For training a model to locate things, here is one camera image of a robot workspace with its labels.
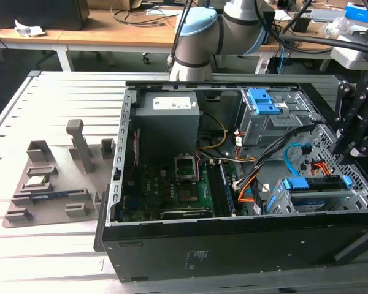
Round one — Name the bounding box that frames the thick black camera cable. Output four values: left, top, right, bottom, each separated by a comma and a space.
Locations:
278, 0, 368, 67

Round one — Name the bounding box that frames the hard disk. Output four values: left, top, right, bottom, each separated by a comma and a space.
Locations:
265, 176, 353, 214

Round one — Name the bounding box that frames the black PC case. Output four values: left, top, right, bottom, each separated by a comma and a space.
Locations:
93, 80, 368, 284

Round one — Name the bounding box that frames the orange board wire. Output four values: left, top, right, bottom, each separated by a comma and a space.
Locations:
237, 176, 260, 205

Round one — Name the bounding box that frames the black box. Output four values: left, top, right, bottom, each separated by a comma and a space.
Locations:
0, 0, 90, 31

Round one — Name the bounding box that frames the green motherboard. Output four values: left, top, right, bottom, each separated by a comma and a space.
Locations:
121, 149, 243, 222

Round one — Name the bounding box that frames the black graphics card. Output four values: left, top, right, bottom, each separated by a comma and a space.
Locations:
159, 206, 212, 219

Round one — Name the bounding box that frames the thin arm cable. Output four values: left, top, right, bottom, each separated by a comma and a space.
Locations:
167, 0, 193, 67

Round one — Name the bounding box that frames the grey parts rack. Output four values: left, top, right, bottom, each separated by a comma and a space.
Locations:
2, 118, 117, 230

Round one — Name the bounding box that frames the black RAM slot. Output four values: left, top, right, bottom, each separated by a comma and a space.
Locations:
218, 161, 236, 216
207, 162, 223, 217

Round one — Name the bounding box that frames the blue hanging cable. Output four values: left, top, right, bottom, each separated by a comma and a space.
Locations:
278, 45, 288, 74

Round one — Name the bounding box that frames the silver CPU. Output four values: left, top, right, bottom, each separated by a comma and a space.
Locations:
25, 175, 47, 187

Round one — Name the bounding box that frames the blue and white box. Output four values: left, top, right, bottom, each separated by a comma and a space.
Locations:
345, 2, 368, 28

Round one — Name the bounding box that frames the grey metal drive cage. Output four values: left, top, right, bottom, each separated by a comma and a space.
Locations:
238, 88, 323, 156

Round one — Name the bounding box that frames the grey power supply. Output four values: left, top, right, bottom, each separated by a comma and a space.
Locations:
131, 91, 201, 156

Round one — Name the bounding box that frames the blue data wire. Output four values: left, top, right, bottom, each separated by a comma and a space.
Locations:
282, 141, 313, 179

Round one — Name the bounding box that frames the grey metal disk bay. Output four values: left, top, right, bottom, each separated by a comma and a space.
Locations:
263, 175, 368, 215

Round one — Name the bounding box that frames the pale grey wrist camera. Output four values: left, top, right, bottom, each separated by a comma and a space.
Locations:
329, 29, 368, 70

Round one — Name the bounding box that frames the black tower computer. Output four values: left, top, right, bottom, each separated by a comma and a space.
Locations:
261, 9, 277, 46

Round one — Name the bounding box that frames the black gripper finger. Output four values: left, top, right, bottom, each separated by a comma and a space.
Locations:
340, 121, 368, 167
329, 80, 364, 156

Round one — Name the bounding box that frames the blue RAM stick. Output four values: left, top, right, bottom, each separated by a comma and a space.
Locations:
29, 190, 71, 200

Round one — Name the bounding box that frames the metal socket cover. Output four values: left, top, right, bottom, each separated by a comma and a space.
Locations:
174, 152, 199, 183

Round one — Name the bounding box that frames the CPU socket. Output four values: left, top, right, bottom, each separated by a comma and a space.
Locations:
178, 187, 201, 205

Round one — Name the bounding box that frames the black cable bundle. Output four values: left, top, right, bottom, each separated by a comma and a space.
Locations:
232, 122, 318, 190

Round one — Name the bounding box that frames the wooden desk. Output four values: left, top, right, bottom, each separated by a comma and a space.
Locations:
0, 7, 368, 73

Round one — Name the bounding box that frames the multicoloured wire bundle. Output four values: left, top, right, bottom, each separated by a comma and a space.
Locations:
232, 130, 259, 165

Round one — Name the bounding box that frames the yellow cable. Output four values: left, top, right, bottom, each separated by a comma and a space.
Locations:
198, 111, 228, 151

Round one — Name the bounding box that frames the crumpled white paper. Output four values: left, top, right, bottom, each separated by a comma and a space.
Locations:
13, 19, 47, 38

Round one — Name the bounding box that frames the orange power wire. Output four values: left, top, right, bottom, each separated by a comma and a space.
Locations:
309, 158, 340, 181

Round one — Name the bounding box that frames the flat grey box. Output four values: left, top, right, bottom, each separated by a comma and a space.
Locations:
310, 8, 347, 23

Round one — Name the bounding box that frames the clear plastic bag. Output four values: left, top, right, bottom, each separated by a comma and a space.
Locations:
320, 17, 367, 40

